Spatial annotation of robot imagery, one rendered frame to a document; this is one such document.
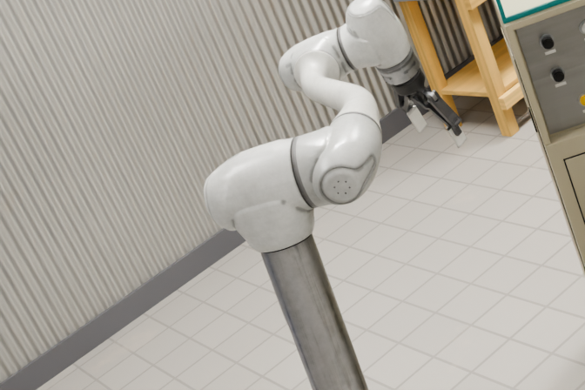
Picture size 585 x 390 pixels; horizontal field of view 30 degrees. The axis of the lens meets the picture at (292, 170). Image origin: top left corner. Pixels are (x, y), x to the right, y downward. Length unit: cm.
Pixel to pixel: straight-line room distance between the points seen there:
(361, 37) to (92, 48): 275
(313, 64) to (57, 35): 269
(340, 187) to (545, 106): 138
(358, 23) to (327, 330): 70
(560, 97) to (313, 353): 137
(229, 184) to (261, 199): 6
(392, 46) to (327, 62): 14
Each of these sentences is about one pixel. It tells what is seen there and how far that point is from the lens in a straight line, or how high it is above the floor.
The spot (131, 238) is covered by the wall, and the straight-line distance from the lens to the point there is 516.
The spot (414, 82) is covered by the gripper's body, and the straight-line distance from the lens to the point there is 245.
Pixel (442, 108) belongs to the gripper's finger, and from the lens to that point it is 247.
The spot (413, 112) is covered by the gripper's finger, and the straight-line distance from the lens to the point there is 261.
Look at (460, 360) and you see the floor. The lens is 397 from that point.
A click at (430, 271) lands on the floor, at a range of 454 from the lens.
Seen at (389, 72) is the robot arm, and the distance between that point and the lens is 242.
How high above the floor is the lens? 224
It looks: 22 degrees down
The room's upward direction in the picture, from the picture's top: 24 degrees counter-clockwise
